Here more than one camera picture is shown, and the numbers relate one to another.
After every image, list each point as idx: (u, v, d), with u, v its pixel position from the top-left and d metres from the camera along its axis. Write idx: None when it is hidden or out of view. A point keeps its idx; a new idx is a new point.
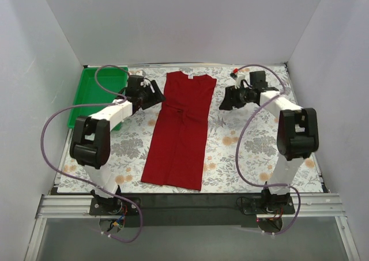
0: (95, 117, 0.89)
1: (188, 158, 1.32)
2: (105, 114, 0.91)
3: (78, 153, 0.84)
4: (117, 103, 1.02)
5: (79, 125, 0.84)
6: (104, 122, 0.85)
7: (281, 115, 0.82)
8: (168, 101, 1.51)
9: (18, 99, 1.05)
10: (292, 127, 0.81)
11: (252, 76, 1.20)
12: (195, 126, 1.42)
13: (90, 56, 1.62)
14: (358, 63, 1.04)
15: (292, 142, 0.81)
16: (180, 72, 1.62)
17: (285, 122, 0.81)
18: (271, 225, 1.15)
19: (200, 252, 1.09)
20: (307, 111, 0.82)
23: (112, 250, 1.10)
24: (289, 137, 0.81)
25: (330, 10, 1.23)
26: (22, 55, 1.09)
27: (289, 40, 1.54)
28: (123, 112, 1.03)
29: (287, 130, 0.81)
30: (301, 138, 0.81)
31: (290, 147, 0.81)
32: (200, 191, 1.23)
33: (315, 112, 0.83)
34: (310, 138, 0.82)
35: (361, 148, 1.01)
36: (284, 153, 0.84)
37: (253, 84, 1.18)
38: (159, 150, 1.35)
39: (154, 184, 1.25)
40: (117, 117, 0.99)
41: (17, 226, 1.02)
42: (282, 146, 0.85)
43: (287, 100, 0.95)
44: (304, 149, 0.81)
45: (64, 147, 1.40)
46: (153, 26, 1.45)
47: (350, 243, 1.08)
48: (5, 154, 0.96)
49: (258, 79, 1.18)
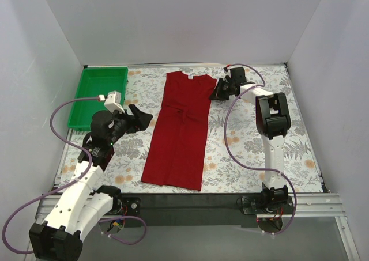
0: (52, 220, 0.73)
1: (188, 159, 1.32)
2: (64, 211, 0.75)
3: (49, 258, 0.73)
4: (78, 180, 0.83)
5: (35, 239, 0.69)
6: (62, 233, 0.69)
7: (258, 99, 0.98)
8: (169, 101, 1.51)
9: (18, 99, 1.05)
10: (266, 109, 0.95)
11: (233, 72, 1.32)
12: (195, 127, 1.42)
13: (90, 56, 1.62)
14: (357, 63, 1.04)
15: (269, 121, 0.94)
16: (181, 72, 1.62)
17: (259, 106, 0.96)
18: (271, 224, 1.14)
19: (200, 252, 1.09)
20: (278, 95, 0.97)
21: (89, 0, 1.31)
23: (113, 250, 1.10)
24: (266, 117, 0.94)
25: (331, 10, 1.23)
26: (23, 56, 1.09)
27: (289, 40, 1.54)
28: (90, 184, 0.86)
29: (264, 112, 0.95)
30: (276, 118, 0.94)
31: (267, 126, 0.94)
32: (200, 191, 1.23)
33: (284, 96, 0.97)
34: (283, 117, 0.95)
35: (361, 148, 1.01)
36: (263, 132, 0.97)
37: (234, 79, 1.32)
38: (159, 150, 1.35)
39: (155, 184, 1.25)
40: (83, 197, 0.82)
41: (17, 226, 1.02)
42: (260, 127, 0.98)
43: (262, 90, 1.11)
44: (279, 127, 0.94)
45: (64, 147, 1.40)
46: (152, 26, 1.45)
47: (350, 243, 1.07)
48: (5, 154, 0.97)
49: (237, 74, 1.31)
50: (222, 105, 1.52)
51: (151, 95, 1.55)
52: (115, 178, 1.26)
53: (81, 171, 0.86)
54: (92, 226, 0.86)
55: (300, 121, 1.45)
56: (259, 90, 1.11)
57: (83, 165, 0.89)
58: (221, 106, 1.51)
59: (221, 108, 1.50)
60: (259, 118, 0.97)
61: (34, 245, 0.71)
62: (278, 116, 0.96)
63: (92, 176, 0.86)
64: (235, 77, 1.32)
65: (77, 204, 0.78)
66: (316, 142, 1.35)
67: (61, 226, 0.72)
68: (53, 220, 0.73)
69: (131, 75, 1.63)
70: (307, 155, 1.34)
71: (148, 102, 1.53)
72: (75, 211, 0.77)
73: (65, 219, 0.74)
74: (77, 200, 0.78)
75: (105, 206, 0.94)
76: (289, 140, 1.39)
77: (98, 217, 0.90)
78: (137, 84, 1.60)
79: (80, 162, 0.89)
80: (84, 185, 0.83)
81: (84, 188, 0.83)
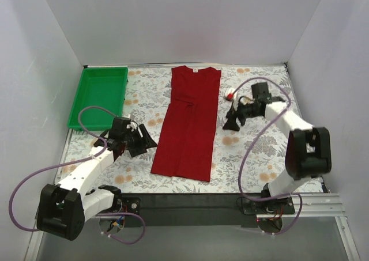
0: (66, 184, 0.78)
1: (197, 153, 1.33)
2: (78, 178, 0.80)
3: (48, 227, 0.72)
4: (93, 157, 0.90)
5: (44, 199, 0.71)
6: (72, 195, 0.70)
7: (292, 136, 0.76)
8: (177, 95, 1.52)
9: (18, 99, 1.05)
10: (302, 148, 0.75)
11: (256, 87, 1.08)
12: (203, 120, 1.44)
13: (90, 57, 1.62)
14: (357, 63, 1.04)
15: (302, 164, 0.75)
16: (186, 67, 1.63)
17: (294, 143, 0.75)
18: (271, 225, 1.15)
19: (200, 252, 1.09)
20: (319, 131, 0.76)
21: (89, 0, 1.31)
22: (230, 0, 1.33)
23: (113, 250, 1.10)
24: (300, 159, 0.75)
25: (330, 10, 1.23)
26: (22, 56, 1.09)
27: (289, 41, 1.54)
28: (102, 165, 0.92)
29: (298, 151, 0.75)
30: (312, 160, 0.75)
31: (300, 170, 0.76)
32: (209, 182, 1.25)
33: (328, 134, 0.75)
34: (322, 159, 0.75)
35: (361, 149, 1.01)
36: (294, 173, 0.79)
37: (256, 95, 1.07)
38: (169, 143, 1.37)
39: (165, 176, 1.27)
40: (94, 174, 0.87)
41: (17, 225, 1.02)
42: (291, 165, 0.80)
43: (296, 117, 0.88)
44: (315, 171, 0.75)
45: (64, 146, 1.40)
46: (152, 26, 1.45)
47: (350, 242, 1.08)
48: (6, 154, 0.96)
49: (261, 90, 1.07)
50: (222, 105, 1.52)
51: (151, 96, 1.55)
52: (115, 178, 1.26)
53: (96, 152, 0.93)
54: (92, 215, 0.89)
55: None
56: (294, 120, 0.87)
57: (98, 148, 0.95)
58: (221, 106, 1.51)
59: (222, 108, 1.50)
60: (292, 157, 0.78)
61: (41, 208, 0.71)
62: (316, 157, 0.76)
63: (105, 158, 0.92)
64: (259, 94, 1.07)
65: (90, 176, 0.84)
66: None
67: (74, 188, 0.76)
68: (66, 184, 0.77)
69: (131, 75, 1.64)
70: None
71: (148, 102, 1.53)
72: (86, 181, 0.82)
73: (77, 185, 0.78)
74: (90, 172, 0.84)
75: (106, 201, 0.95)
76: None
77: (99, 208, 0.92)
78: (137, 84, 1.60)
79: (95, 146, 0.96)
80: (98, 163, 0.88)
81: (97, 164, 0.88)
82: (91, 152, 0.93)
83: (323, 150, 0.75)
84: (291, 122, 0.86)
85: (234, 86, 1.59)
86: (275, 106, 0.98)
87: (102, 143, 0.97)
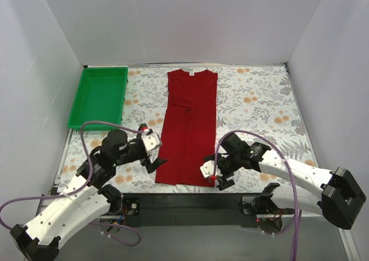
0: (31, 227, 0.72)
1: (197, 154, 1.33)
2: (44, 223, 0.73)
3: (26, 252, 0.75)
4: (67, 196, 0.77)
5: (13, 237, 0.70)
6: (34, 246, 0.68)
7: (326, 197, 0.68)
8: (175, 99, 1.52)
9: (17, 99, 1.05)
10: (342, 202, 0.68)
11: (229, 146, 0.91)
12: (203, 123, 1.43)
13: (91, 57, 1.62)
14: (357, 63, 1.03)
15: (350, 214, 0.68)
16: (182, 70, 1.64)
17: (334, 203, 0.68)
18: (271, 225, 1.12)
19: (200, 252, 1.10)
20: (338, 172, 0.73)
21: (89, 0, 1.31)
22: (230, 0, 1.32)
23: (113, 249, 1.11)
24: (346, 212, 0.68)
25: (331, 10, 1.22)
26: (23, 56, 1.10)
27: (289, 41, 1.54)
28: (79, 201, 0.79)
29: (341, 206, 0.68)
30: (353, 203, 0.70)
31: (353, 220, 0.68)
32: (214, 188, 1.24)
33: (349, 172, 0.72)
34: (358, 197, 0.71)
35: (361, 149, 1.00)
36: (346, 228, 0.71)
37: (234, 152, 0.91)
38: (169, 150, 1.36)
39: (169, 184, 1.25)
40: (68, 213, 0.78)
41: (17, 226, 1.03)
42: (337, 222, 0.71)
43: (301, 163, 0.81)
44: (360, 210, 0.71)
45: (64, 146, 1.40)
46: (152, 26, 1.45)
47: (350, 243, 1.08)
48: (6, 154, 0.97)
49: (236, 143, 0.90)
50: (222, 105, 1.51)
51: (151, 96, 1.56)
52: (115, 178, 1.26)
53: (74, 187, 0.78)
54: (80, 229, 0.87)
55: (300, 121, 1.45)
56: (303, 170, 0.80)
57: (81, 182, 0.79)
58: (221, 106, 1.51)
59: (222, 108, 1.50)
60: (334, 215, 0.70)
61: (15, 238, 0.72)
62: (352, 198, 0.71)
63: (82, 196, 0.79)
64: (236, 149, 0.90)
65: (60, 218, 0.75)
66: (316, 142, 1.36)
67: (36, 238, 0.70)
68: (31, 227, 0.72)
69: (131, 75, 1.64)
70: (307, 155, 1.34)
71: (148, 102, 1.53)
72: (56, 224, 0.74)
73: (41, 232, 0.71)
74: (60, 215, 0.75)
75: (100, 210, 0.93)
76: (289, 140, 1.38)
77: (89, 220, 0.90)
78: (137, 84, 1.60)
79: (76, 177, 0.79)
80: (71, 203, 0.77)
81: (70, 205, 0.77)
82: (71, 184, 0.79)
83: (354, 188, 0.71)
84: (307, 178, 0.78)
85: (234, 86, 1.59)
86: (271, 161, 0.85)
87: (85, 172, 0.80)
